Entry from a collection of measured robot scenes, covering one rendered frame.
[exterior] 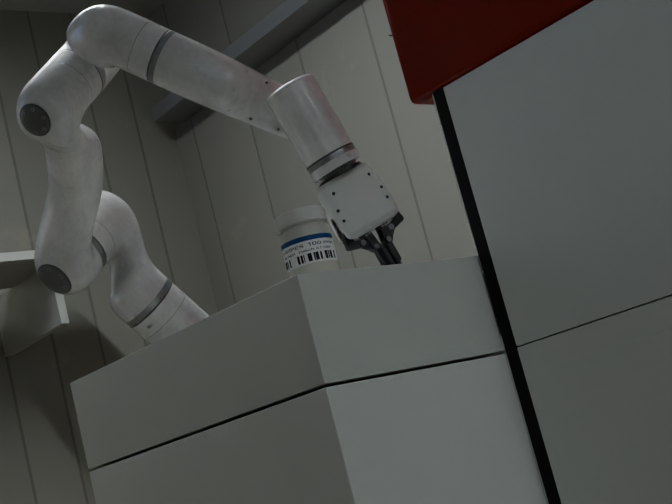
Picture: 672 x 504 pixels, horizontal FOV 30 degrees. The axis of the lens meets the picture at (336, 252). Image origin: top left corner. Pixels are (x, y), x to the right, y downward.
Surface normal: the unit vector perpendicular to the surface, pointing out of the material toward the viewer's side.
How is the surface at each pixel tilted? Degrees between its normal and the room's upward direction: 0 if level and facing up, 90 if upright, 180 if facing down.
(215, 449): 90
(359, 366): 90
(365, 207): 97
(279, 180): 90
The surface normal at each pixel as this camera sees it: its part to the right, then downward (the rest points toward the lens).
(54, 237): -0.33, 0.24
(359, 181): 0.32, -0.22
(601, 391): -0.74, 0.07
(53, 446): 0.59, -0.29
